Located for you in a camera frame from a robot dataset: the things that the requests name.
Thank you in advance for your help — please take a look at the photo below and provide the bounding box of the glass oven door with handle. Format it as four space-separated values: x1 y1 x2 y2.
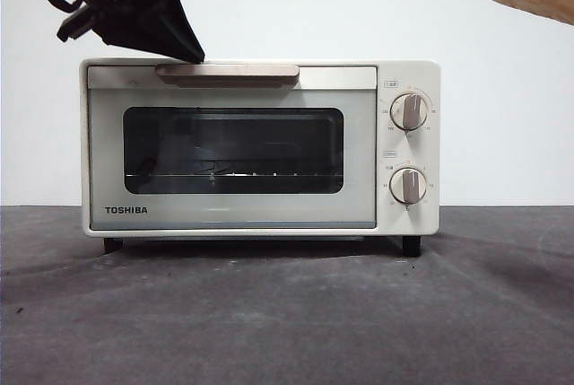
86 63 378 230

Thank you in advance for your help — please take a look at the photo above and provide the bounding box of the cream Toshiba toaster oven body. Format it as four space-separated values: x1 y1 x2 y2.
80 58 443 257

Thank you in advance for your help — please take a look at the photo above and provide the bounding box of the cream round oven knob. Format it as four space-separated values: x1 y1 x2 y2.
388 166 429 206
388 92 430 131

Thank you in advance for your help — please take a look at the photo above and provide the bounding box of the metal wire oven rack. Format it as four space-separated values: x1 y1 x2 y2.
125 171 344 179

